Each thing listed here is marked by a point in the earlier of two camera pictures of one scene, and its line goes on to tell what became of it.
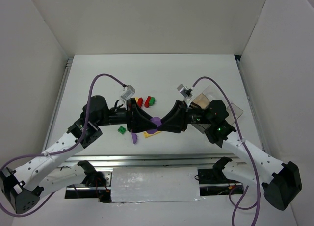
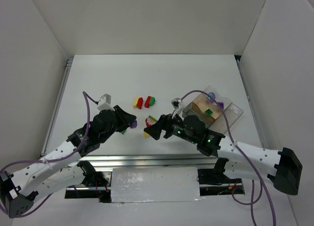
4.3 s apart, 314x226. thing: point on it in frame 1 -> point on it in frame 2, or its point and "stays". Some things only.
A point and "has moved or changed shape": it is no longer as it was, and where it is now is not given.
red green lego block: [149, 101] stays
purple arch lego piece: [135, 138] has moved or changed shape
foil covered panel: [140, 185] stays
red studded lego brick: [140, 102] stays
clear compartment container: [209, 94] stays
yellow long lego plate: [146, 135] stays
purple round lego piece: [157, 121] has moved or changed shape
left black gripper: [132, 115] -> [120, 116]
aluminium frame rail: [136, 161] stays
